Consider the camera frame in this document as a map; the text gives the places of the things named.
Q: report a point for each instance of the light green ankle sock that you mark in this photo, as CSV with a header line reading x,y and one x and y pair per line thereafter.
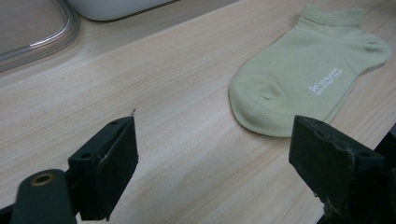
x,y
299,71

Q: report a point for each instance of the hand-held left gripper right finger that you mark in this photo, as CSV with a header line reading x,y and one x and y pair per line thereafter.
x,y
336,165

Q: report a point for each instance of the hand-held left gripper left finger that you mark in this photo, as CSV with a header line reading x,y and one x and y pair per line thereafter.
x,y
106,168

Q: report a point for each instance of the white plastic container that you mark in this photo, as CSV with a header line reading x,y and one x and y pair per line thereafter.
x,y
115,7

